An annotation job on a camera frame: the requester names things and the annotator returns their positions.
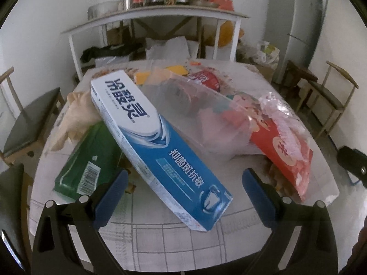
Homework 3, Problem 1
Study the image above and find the red snack bag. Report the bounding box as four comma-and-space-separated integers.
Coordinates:
231, 92, 313, 201

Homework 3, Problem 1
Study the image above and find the white shelf table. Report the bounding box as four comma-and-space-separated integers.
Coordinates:
64, 5, 250, 81

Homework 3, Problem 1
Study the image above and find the orange plastic bag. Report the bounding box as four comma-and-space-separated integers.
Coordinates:
218, 21, 234, 48

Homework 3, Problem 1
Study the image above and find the red soda can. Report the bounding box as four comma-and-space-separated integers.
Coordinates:
188, 70, 220, 92

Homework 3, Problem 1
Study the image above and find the blue white toothpaste box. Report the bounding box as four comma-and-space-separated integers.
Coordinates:
90, 70, 233, 231

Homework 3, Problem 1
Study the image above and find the clear plastic bag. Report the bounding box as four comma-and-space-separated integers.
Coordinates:
140, 75, 263, 161

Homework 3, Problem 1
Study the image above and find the beige paper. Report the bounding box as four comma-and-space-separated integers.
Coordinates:
50, 90, 102, 151

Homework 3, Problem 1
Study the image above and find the wooden chair right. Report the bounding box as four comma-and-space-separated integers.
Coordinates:
295, 61, 359, 140

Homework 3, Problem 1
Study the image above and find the dark cushioned chair left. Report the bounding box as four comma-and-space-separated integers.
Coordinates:
1, 67, 65, 166

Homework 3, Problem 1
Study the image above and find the green carton box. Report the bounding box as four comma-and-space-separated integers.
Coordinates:
53, 121, 122, 200

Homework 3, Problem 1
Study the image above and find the white plastic bag under shelf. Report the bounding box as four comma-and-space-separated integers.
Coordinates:
146, 36, 199, 60

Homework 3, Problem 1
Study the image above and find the black cloth under shelf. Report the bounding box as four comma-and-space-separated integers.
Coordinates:
80, 42, 144, 63

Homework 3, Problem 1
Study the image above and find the yellow white medicine box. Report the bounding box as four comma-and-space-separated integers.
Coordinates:
133, 65, 189, 85

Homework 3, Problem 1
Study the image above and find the floral tablecloth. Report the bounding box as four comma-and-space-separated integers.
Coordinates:
28, 58, 340, 273

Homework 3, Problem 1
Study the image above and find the grey refrigerator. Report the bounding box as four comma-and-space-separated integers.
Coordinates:
264, 0, 323, 84

